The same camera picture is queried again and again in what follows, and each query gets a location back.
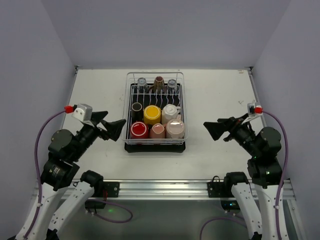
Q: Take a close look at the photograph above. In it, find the aluminium mounting rail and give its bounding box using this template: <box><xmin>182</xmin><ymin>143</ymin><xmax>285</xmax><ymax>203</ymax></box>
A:
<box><xmin>31</xmin><ymin>178</ymin><xmax>296</xmax><ymax>201</ymax></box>

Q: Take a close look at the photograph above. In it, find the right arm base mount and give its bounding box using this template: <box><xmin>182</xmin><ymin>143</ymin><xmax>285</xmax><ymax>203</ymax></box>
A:
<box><xmin>207</xmin><ymin>175</ymin><xmax>240</xmax><ymax>212</ymax></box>

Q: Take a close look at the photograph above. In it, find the light pink mug dark interior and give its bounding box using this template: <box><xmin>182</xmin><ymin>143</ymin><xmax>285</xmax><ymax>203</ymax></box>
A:
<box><xmin>165</xmin><ymin>119</ymin><xmax>186</xmax><ymax>139</ymax></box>

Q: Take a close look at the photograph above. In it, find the brown striped mug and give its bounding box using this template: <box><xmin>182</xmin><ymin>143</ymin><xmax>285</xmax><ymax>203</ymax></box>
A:
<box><xmin>148</xmin><ymin>76</ymin><xmax>165</xmax><ymax>94</ymax></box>

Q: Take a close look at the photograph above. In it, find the clear drinking glass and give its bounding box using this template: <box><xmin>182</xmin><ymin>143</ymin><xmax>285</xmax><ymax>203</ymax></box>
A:
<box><xmin>137</xmin><ymin>77</ymin><xmax>149</xmax><ymax>94</ymax></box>
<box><xmin>167</xmin><ymin>79</ymin><xmax>178</xmax><ymax>95</ymax></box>

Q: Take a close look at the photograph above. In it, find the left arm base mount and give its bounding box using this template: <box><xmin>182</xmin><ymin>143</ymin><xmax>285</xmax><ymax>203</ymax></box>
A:
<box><xmin>84</xmin><ymin>181</ymin><xmax>120</xmax><ymax>212</ymax></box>

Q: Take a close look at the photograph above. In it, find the right clear drinking glass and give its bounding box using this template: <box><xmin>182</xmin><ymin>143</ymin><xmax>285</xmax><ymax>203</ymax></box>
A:
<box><xmin>167</xmin><ymin>79</ymin><xmax>178</xmax><ymax>95</ymax></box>

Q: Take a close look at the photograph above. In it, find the left clear drinking glass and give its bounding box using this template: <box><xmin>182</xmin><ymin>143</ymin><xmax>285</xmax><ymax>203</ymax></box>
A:
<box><xmin>137</xmin><ymin>77</ymin><xmax>149</xmax><ymax>94</ymax></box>

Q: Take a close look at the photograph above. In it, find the red mug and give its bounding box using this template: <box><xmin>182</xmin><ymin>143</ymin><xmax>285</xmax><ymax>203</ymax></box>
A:
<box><xmin>130</xmin><ymin>121</ymin><xmax>149</xmax><ymax>139</ymax></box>

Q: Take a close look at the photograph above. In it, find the black tumbler cup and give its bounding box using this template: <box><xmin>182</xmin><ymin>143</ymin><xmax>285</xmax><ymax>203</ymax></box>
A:
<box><xmin>131</xmin><ymin>102</ymin><xmax>144</xmax><ymax>123</ymax></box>

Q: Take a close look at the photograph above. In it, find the black drip tray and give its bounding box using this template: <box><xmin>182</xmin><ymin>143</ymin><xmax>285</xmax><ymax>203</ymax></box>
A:
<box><xmin>121</xmin><ymin>82</ymin><xmax>188</xmax><ymax>153</ymax></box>

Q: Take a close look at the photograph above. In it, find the pink floral mug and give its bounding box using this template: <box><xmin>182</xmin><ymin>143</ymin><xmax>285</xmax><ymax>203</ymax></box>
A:
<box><xmin>149</xmin><ymin>123</ymin><xmax>166</xmax><ymax>139</ymax></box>

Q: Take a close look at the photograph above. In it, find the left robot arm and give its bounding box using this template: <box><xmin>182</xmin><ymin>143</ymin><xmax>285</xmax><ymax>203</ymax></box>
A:
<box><xmin>14</xmin><ymin>107</ymin><xmax>126</xmax><ymax>240</ymax></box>

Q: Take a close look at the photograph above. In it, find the yellow mug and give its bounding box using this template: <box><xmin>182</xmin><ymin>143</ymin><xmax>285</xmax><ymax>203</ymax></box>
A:
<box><xmin>143</xmin><ymin>105</ymin><xmax>162</xmax><ymax>126</ymax></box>

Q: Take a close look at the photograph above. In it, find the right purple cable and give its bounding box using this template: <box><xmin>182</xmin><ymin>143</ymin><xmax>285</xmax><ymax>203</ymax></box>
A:
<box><xmin>199</xmin><ymin>106</ymin><xmax>290</xmax><ymax>240</ymax></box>

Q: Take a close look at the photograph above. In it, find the white faceted mug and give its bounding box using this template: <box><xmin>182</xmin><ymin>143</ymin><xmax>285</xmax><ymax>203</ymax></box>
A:
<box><xmin>161</xmin><ymin>104</ymin><xmax>181</xmax><ymax>125</ymax></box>

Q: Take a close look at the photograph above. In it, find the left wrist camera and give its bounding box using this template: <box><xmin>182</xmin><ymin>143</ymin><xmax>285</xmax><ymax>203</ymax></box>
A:
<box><xmin>72</xmin><ymin>103</ymin><xmax>93</xmax><ymax>123</ymax></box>

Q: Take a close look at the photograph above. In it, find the white wire dish rack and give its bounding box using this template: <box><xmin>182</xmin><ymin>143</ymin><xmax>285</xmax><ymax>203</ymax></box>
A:
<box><xmin>121</xmin><ymin>71</ymin><xmax>188</xmax><ymax>153</ymax></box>

